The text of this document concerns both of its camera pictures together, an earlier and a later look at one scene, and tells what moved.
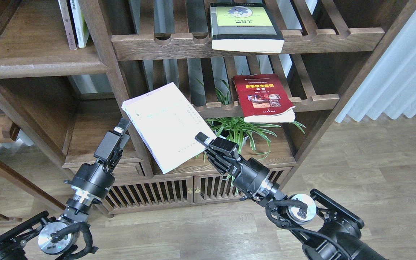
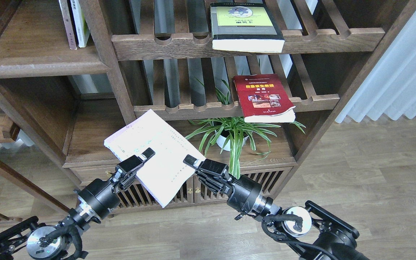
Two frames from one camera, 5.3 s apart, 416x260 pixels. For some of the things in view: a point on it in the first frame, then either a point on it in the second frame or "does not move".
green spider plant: [238, 130] does not move
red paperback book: [262, 98] does not move
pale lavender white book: [167, 125] -> [165, 172]
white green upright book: [81, 27] does not move
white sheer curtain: [404, 81] does not move
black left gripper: [95, 180] -> [98, 199]
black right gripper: [251, 177] -> [243, 192]
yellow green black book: [246, 27] does not move
